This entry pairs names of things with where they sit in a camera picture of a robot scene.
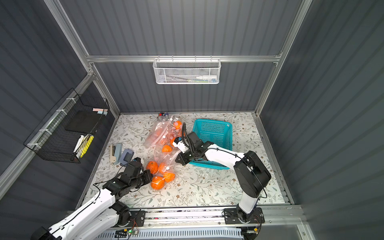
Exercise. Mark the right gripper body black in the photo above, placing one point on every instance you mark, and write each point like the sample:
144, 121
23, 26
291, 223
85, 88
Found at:
183, 155

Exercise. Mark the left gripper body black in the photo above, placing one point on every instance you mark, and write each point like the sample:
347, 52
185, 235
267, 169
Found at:
145, 176

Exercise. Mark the clear zip-top bag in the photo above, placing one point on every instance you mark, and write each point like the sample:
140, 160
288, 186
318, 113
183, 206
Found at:
162, 133
165, 157

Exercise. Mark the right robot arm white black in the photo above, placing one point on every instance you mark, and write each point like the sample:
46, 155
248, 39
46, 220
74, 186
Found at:
250, 171

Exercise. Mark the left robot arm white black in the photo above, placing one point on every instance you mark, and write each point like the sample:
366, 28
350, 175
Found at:
102, 211

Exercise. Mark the teal plastic basket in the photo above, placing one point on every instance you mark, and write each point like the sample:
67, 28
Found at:
218, 132

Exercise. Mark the pink pen cup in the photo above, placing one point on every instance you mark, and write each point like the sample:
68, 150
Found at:
163, 116

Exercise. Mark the yellow item in black basket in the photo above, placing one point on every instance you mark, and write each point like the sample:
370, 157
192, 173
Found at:
84, 145

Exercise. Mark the black notebook in basket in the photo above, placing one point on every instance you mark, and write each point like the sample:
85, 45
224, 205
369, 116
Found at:
85, 122

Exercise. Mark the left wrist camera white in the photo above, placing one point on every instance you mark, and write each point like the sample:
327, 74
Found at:
136, 161

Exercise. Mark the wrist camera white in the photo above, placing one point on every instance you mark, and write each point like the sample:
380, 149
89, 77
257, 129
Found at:
178, 143
136, 161

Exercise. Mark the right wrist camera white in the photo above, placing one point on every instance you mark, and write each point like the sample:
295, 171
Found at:
178, 143

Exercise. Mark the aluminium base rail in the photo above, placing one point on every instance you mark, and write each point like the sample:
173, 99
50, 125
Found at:
194, 217

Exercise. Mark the white wire mesh basket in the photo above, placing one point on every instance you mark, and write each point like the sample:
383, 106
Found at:
187, 73

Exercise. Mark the black wire wall basket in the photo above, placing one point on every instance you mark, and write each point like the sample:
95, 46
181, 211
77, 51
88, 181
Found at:
69, 133

